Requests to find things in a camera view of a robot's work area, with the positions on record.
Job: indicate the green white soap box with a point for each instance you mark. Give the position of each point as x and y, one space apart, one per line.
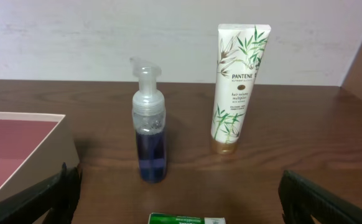
161 218

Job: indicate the clear foam pump bottle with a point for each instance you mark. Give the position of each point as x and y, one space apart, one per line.
148 116

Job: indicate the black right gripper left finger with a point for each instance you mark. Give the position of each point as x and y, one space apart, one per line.
56 197

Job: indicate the white cardboard box pink inside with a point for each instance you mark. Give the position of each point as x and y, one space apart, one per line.
33 147

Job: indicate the white Pantene tube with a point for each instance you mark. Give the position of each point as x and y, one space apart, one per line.
240 52

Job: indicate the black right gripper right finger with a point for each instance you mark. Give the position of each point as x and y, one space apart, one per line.
304 202

